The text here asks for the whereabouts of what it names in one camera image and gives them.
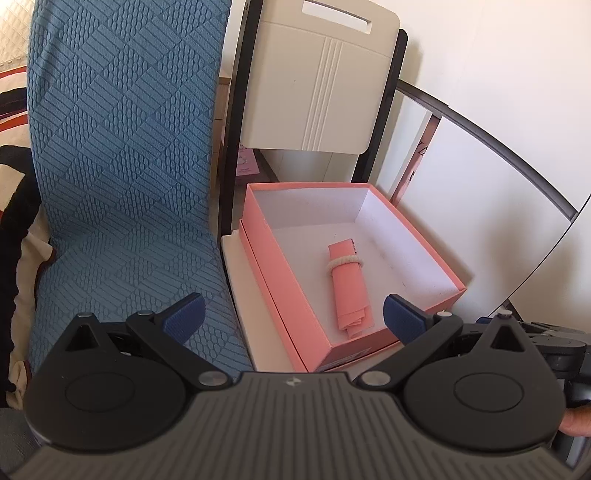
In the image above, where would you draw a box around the white hair band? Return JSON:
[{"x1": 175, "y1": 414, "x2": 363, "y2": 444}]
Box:
[{"x1": 327, "y1": 257, "x2": 363, "y2": 278}]

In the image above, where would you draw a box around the blue textured cushion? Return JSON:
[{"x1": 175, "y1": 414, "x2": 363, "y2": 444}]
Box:
[{"x1": 25, "y1": 0, "x2": 254, "y2": 379}]

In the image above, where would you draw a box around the white board grey frame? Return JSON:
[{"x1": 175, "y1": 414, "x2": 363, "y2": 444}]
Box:
[{"x1": 376, "y1": 78, "x2": 591, "y2": 319}]

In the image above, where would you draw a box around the pink cloth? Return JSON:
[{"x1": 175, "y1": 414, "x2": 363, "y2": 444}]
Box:
[{"x1": 328, "y1": 239, "x2": 372, "y2": 332}]

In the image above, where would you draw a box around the small pink box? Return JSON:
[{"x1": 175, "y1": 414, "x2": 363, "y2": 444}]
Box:
[{"x1": 235, "y1": 147, "x2": 260, "y2": 178}]

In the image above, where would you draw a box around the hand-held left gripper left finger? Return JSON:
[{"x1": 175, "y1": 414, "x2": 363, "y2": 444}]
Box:
[{"x1": 62, "y1": 292, "x2": 232, "y2": 388}]

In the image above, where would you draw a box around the white quilted cloth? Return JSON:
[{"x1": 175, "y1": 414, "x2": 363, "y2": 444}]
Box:
[{"x1": 0, "y1": 0, "x2": 37, "y2": 70}]

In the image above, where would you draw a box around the person's right hand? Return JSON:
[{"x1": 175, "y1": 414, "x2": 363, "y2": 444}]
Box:
[{"x1": 558, "y1": 406, "x2": 591, "y2": 437}]

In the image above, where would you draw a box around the cream folding chair black frame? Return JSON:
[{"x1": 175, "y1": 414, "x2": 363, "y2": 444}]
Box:
[{"x1": 217, "y1": 0, "x2": 409, "y2": 374}]

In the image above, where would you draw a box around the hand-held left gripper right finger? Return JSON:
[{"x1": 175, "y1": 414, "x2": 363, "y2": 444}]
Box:
[{"x1": 353, "y1": 293, "x2": 532, "y2": 388}]

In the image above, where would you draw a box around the pink cardboard box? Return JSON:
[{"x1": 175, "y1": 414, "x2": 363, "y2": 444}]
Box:
[{"x1": 244, "y1": 182, "x2": 467, "y2": 372}]

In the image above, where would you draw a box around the black white red printed blanket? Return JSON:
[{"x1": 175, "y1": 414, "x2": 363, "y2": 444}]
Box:
[{"x1": 0, "y1": 65, "x2": 61, "y2": 407}]

